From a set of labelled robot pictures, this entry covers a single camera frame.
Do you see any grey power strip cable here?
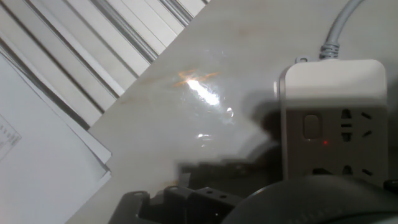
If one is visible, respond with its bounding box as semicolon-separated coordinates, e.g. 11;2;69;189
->
318;0;364;60

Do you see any white power strip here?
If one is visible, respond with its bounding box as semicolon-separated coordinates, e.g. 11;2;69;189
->
273;58;389;187

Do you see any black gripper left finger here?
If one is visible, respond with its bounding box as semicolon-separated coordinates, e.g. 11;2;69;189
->
108;172;245;224

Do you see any marble pattern mat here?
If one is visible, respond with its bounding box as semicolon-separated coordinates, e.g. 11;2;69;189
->
65;0;398;224

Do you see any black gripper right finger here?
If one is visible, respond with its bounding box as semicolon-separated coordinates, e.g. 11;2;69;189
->
384;179;398;195

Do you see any white paper stack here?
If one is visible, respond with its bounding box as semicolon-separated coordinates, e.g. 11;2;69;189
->
0;54;113;224

